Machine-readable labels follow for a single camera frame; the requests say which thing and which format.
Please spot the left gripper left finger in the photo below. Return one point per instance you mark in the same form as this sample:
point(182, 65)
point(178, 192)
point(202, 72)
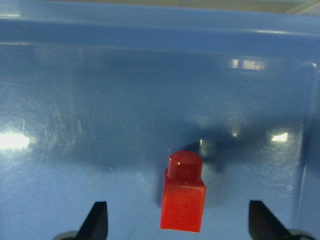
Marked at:
point(94, 227)

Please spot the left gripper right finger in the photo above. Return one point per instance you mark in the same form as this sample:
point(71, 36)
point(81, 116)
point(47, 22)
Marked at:
point(264, 225)

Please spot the red block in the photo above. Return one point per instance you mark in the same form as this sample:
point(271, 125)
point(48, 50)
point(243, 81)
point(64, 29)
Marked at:
point(184, 192)

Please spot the blue plastic tray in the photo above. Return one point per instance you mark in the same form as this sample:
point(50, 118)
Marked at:
point(95, 98)

